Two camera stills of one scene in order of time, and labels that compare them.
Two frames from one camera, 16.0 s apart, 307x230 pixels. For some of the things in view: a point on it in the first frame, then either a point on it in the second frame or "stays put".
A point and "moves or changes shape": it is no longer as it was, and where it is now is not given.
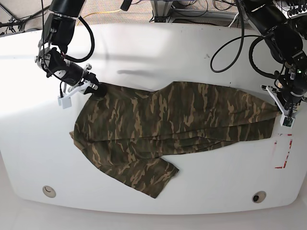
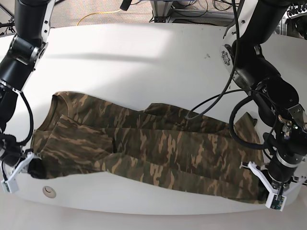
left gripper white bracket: [65, 101] → [36, 168]
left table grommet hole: [49, 191] stays put
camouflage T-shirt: [129, 133] moves or changes shape
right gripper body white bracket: [287, 120] → [275, 199]
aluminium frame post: [161, 9] stays put
